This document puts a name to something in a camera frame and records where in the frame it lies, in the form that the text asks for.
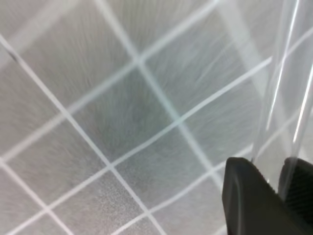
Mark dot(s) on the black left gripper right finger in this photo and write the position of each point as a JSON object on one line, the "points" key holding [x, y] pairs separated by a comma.
{"points": [[296, 187]]}

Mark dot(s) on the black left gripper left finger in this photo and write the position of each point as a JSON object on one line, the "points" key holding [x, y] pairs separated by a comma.
{"points": [[251, 205]]}

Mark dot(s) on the clear glass test tube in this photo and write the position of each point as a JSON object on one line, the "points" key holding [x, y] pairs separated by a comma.
{"points": [[288, 98]]}

